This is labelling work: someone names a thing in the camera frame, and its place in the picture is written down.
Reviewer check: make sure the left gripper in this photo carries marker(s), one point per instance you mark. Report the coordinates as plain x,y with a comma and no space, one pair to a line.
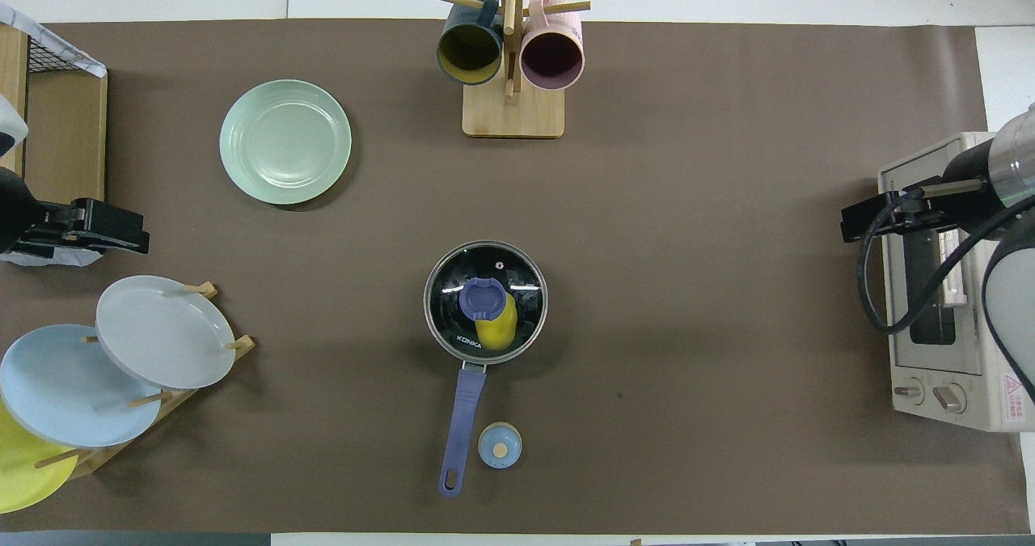
20,214

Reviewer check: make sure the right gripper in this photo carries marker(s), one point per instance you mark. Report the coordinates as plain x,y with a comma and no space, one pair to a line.
962,198

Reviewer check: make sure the glass lid blue knob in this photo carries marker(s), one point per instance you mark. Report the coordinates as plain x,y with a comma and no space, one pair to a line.
453,287

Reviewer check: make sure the grey plate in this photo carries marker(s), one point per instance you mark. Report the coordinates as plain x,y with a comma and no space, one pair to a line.
166,332

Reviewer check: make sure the light blue plate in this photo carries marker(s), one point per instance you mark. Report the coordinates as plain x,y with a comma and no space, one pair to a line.
57,392

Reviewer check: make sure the pale green plate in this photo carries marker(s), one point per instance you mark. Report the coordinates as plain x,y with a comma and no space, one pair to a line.
285,141

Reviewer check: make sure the wooden plate rack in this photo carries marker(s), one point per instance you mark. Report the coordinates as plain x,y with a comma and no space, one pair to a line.
105,455

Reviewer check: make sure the yellow plate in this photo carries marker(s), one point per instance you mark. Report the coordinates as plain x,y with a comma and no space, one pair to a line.
24,481

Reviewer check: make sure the wooden shelf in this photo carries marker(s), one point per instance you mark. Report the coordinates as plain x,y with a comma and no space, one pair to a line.
69,141

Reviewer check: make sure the beige toaster oven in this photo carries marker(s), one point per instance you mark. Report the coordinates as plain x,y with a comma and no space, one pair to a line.
930,368

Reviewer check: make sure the brown table mat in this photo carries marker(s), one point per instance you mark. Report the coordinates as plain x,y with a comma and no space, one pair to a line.
687,247

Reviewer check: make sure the pink ribbed mug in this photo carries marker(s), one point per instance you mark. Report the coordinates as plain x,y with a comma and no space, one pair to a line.
552,57

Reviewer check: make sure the wooden mug tree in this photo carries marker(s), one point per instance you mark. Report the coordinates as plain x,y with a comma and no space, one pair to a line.
493,117

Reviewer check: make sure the dark teal mug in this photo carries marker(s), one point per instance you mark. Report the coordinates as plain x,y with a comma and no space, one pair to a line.
469,48

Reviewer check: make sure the dark blue saucepan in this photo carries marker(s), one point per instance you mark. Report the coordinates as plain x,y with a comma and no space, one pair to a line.
467,416

